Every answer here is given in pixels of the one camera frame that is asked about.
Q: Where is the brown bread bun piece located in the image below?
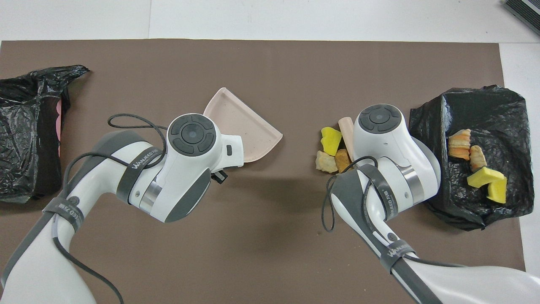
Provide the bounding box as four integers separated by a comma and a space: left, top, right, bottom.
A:
335, 149, 353, 174

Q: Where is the small yellow sponge piece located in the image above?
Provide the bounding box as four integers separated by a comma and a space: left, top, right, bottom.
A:
487, 176, 508, 204

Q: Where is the pale bread piece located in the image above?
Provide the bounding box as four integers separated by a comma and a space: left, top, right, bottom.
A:
316, 150, 339, 174

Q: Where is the wedge yellow sponge piece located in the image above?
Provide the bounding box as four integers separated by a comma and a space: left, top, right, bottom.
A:
320, 127, 343, 157

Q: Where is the brown table mat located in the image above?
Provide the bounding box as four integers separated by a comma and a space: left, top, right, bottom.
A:
0, 39, 528, 304

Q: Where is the pink bin with black bag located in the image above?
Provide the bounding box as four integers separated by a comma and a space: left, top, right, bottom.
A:
0, 65, 90, 204

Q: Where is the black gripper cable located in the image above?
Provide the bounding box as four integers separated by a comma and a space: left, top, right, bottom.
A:
321, 155, 469, 269
53, 113, 169, 304

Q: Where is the flat black bag-lined bin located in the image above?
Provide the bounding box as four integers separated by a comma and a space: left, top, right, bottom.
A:
408, 84, 535, 231

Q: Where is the beige plastic dustpan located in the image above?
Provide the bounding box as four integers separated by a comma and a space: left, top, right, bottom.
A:
203, 87, 284, 163

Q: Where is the large notched yellow sponge piece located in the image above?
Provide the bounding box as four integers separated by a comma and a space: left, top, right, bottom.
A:
467, 166, 505, 189

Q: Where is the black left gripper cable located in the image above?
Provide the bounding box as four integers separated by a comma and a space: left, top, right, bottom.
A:
53, 113, 169, 304

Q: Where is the beige hand brush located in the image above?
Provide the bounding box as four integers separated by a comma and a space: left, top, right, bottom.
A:
338, 117, 356, 161

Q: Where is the striped bread chunk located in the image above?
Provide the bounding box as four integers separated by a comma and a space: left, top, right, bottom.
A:
469, 145, 487, 172
448, 129, 472, 161

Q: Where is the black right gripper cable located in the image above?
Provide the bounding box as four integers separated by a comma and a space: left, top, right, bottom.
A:
321, 155, 469, 269

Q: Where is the dark ribbed device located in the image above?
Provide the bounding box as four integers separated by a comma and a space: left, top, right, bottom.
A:
503, 0, 540, 37

